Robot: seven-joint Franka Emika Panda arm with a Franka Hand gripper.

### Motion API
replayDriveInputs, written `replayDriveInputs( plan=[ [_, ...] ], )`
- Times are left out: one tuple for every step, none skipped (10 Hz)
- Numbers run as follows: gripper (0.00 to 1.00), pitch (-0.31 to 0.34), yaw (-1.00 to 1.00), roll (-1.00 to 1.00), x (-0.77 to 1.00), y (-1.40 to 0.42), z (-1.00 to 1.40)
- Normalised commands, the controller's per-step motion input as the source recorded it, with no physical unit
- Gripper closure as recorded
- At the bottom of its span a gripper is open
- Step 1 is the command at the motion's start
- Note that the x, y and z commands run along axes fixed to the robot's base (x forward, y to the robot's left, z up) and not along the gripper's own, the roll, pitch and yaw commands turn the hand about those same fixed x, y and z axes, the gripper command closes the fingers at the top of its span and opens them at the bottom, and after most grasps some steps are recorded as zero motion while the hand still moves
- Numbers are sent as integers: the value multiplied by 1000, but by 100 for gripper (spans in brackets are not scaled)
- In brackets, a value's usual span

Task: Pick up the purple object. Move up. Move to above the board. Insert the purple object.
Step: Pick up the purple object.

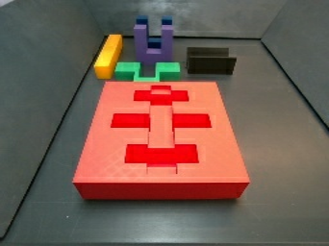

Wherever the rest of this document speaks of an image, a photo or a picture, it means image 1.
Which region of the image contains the purple U-shaped block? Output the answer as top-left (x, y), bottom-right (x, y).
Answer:
top-left (134, 24), bottom-right (174, 65)

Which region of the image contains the red board with recesses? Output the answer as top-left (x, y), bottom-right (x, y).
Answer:
top-left (74, 82), bottom-right (249, 200)

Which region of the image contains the green U-shaped block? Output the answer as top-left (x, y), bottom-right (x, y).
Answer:
top-left (116, 61), bottom-right (181, 82)

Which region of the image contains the black U-shaped block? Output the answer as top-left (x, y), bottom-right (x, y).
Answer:
top-left (186, 47), bottom-right (237, 75)

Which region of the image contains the yellow rectangular bar block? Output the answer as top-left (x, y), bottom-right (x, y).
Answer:
top-left (94, 35), bottom-right (124, 80)

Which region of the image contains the blue U-shaped block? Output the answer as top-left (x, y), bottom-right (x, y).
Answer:
top-left (136, 15), bottom-right (174, 48)

